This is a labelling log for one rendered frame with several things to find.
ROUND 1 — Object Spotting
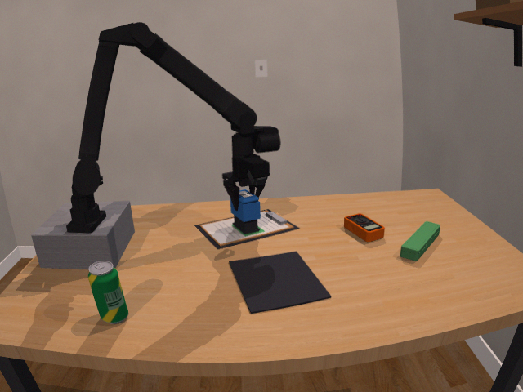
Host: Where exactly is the orange pocket multimeter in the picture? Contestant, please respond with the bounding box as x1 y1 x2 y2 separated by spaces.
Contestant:
344 213 385 242

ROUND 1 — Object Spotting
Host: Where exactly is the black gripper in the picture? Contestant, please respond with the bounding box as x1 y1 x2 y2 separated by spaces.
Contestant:
222 154 266 211

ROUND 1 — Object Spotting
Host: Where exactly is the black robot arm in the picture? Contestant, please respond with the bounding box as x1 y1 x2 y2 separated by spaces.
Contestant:
66 22 280 233

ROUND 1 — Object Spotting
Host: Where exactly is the green drink can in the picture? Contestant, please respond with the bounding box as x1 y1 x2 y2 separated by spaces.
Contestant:
88 261 128 324

